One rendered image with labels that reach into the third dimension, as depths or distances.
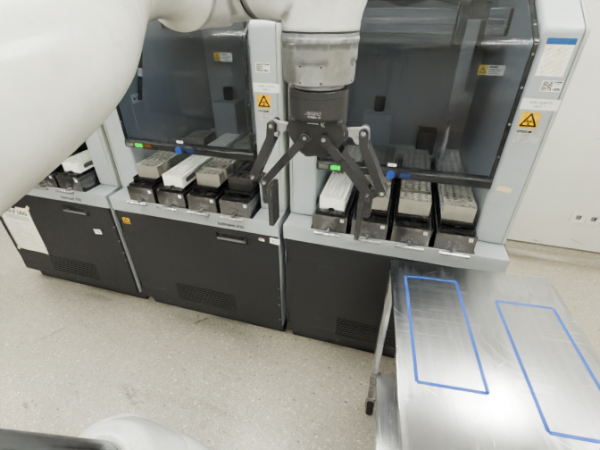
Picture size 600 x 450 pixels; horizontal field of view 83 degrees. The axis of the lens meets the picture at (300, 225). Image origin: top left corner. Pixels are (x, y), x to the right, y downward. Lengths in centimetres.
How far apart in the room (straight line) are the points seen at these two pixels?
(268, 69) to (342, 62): 88
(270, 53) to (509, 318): 106
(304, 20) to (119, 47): 25
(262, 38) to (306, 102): 87
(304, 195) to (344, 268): 34
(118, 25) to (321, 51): 25
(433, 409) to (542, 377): 26
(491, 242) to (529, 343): 55
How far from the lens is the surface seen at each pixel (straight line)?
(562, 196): 273
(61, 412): 198
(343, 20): 41
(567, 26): 126
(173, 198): 159
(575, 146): 261
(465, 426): 81
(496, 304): 106
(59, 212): 215
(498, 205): 138
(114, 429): 60
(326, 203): 133
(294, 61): 42
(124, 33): 20
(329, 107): 43
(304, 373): 178
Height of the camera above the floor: 148
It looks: 33 degrees down
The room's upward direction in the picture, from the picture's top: straight up
